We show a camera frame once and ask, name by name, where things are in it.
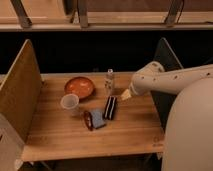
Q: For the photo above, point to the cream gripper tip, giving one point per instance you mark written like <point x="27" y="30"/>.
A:
<point x="126" y="94"/>

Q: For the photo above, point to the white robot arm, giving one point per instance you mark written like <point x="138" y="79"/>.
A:
<point x="188" y="142"/>

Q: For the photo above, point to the left wooden side panel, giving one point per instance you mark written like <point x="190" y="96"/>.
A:
<point x="19" y="93"/>

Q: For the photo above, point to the orange bowl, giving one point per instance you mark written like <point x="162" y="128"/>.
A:
<point x="83" y="87"/>

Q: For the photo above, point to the right dark side panel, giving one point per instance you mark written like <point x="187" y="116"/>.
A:
<point x="164" y="95"/>

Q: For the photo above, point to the wooden shelf with metal legs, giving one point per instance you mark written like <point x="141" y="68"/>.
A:
<point x="105" y="15"/>

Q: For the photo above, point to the small clear bottle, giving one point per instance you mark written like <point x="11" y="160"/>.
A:
<point x="109" y="82"/>

